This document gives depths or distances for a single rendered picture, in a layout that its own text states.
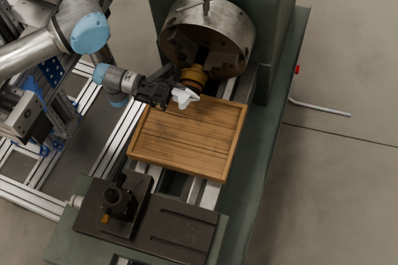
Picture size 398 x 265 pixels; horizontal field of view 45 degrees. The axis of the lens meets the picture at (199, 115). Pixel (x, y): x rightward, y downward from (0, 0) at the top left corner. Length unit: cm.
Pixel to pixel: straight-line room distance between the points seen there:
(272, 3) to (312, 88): 132
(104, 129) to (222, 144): 101
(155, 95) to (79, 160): 106
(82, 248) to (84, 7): 74
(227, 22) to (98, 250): 83
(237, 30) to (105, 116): 122
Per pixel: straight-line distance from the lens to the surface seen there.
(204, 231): 150
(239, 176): 201
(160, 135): 173
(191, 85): 155
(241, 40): 157
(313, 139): 271
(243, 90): 181
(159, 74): 159
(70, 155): 255
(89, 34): 135
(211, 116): 174
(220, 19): 154
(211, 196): 165
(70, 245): 162
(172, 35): 157
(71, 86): 275
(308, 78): 289
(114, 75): 160
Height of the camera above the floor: 243
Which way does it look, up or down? 62 degrees down
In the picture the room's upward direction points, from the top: 8 degrees counter-clockwise
